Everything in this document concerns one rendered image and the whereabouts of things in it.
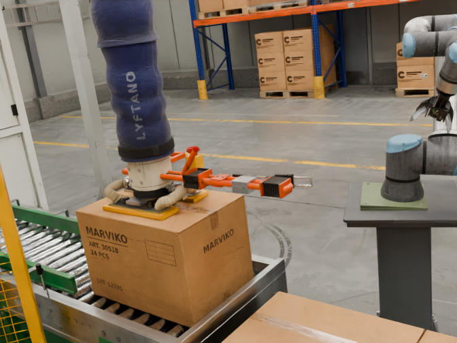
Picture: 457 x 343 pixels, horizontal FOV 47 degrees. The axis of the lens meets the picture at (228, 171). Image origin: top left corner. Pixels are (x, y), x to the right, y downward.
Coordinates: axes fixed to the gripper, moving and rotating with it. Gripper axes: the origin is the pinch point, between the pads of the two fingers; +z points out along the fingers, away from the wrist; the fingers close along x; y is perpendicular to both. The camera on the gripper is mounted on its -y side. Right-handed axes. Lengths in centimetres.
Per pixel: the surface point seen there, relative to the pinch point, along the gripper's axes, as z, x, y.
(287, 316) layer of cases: 50, -25, 73
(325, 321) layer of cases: 45, -11, 72
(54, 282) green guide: 85, -130, 84
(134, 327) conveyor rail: 54, -75, 101
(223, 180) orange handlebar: 9, -62, 57
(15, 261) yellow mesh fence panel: 56, -133, 97
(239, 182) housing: 6, -55, 58
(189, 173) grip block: 17, -77, 53
